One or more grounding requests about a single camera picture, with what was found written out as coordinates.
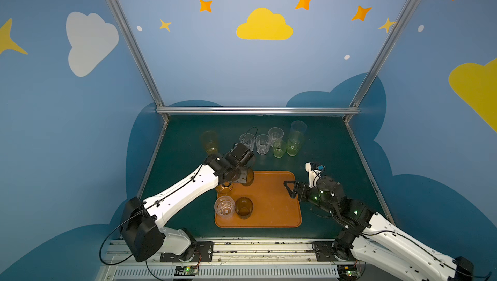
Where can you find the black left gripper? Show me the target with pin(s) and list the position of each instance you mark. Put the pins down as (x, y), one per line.
(236, 174)

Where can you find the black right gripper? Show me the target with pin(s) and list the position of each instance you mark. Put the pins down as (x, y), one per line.
(303, 192)

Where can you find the dark brown textured glass back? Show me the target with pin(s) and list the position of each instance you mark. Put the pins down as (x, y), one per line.
(248, 178)

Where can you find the clear ribbed glass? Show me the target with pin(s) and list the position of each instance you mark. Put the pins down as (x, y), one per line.
(275, 134)
(248, 139)
(263, 144)

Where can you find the clear faceted plastic glass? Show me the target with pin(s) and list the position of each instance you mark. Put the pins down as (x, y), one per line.
(225, 207)

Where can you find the brown textured glass front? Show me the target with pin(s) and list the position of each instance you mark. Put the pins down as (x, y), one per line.
(244, 207)

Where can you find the short yellow plastic glass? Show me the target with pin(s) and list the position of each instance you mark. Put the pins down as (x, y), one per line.
(224, 188)

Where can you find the short green glass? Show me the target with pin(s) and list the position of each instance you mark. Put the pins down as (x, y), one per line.
(279, 148)

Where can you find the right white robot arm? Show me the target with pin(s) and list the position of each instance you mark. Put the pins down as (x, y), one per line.
(367, 236)

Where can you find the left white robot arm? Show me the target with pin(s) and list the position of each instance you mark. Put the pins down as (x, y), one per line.
(144, 222)

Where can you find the orange plastic tray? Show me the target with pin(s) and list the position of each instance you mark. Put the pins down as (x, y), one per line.
(273, 206)

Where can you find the tall yellow plastic glass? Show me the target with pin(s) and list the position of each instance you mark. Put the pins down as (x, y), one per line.
(210, 142)

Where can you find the tall green glass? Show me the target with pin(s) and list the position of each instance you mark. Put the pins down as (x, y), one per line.
(295, 141)

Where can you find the right green circuit board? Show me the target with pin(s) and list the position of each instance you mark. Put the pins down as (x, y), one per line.
(348, 273)

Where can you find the green circuit board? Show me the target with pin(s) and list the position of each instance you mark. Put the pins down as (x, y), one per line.
(348, 273)
(186, 271)

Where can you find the left green circuit board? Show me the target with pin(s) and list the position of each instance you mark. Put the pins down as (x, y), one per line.
(186, 271)

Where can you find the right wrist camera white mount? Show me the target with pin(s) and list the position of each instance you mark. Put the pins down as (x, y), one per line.
(314, 170)

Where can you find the horizontal aluminium back rail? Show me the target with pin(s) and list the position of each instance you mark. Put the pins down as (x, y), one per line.
(256, 110)

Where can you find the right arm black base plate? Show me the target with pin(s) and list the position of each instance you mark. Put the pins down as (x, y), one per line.
(333, 251)

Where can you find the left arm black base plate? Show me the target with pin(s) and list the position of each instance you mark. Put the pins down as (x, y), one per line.
(202, 252)

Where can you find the left aluminium frame post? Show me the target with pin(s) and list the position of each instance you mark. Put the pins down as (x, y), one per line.
(127, 33)

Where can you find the aluminium frame post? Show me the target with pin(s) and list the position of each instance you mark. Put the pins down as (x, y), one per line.
(393, 36)
(127, 33)

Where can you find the right aluminium frame post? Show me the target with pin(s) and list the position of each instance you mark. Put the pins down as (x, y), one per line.
(393, 36)

